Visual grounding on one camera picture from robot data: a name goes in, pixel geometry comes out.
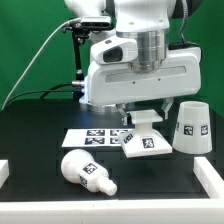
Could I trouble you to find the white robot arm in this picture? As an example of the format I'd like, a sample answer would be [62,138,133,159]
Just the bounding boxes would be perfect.
[64,0,201,122]

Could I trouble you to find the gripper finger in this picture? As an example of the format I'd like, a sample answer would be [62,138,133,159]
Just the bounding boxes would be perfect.
[116,104,128,125]
[161,97,174,119]

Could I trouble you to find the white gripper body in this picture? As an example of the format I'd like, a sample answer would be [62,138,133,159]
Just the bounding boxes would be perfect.
[87,47,201,106]

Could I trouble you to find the white lamp base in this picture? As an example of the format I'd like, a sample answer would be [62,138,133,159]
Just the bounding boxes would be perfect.
[118,110,172,158]

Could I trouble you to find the white left fence block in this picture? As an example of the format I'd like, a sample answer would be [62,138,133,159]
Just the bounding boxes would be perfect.
[0,160,9,188]

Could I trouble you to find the white marker sheet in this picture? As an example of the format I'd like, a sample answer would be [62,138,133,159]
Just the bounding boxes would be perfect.
[62,129,127,147]

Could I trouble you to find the black cables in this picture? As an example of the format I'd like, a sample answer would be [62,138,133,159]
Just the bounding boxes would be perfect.
[5,82,75,106]

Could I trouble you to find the white lamp shade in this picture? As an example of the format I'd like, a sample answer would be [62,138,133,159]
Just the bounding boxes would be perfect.
[172,101,212,155]

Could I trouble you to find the white camera cable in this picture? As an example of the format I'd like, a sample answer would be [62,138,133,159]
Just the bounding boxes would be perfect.
[1,18,82,110]

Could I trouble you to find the black camera on stand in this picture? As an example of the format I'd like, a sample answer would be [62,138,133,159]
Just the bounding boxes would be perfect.
[62,16,114,100]

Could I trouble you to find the white front fence rail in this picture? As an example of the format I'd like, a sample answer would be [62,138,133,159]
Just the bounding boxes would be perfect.
[0,199,224,224]

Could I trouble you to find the white lamp bulb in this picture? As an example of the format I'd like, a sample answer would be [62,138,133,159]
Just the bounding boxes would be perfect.
[61,149,117,196]

